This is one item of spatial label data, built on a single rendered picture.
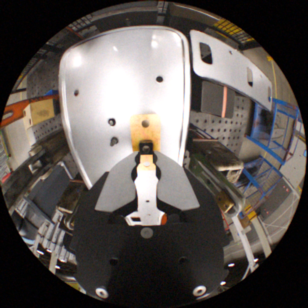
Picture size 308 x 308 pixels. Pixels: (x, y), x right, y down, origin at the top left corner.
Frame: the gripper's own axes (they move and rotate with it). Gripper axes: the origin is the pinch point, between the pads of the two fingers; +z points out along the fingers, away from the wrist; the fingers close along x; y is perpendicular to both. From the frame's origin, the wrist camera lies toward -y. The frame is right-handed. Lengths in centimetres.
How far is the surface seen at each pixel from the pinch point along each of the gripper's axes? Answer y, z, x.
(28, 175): -0.1, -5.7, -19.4
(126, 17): -25.1, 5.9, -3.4
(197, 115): -0.2, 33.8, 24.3
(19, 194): 0.6, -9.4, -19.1
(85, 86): -9.7, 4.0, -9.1
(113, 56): -13.6, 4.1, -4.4
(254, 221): 457, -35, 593
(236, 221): 312, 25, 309
